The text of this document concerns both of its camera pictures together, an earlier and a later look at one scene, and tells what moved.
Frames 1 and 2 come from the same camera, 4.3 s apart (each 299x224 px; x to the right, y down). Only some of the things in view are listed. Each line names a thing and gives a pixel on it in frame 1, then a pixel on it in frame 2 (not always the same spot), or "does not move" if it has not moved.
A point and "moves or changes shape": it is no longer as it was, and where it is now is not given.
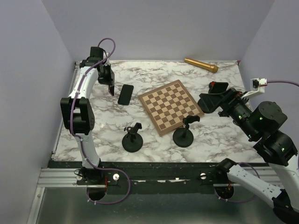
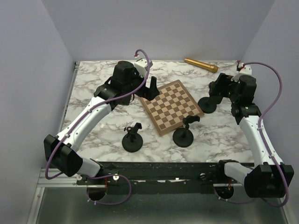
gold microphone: x=212 y=68 does not move
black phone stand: x=132 y=142 does not move
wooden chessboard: x=167 y=106 does not move
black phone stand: x=221 y=114 moves or changes shape
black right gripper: x=212 y=101 -> x=222 y=79
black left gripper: x=108 y=80 -> x=151 y=93
